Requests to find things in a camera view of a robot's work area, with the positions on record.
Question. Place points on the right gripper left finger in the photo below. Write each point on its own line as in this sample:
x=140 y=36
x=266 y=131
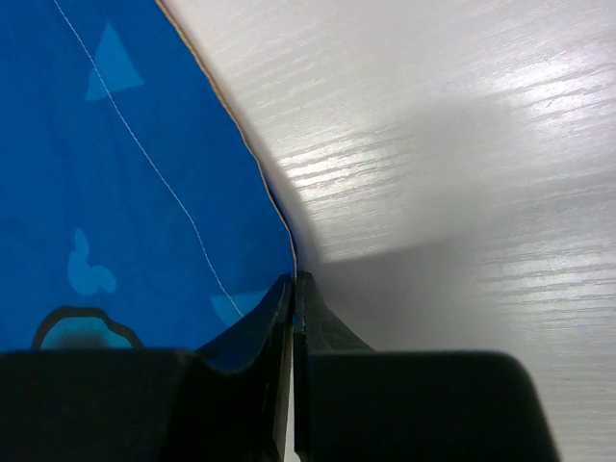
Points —
x=88 y=389

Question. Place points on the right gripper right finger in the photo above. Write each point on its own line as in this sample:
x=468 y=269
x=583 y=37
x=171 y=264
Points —
x=354 y=403

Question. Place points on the blue cartoon placemat cloth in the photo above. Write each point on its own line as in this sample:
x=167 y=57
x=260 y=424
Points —
x=133 y=214

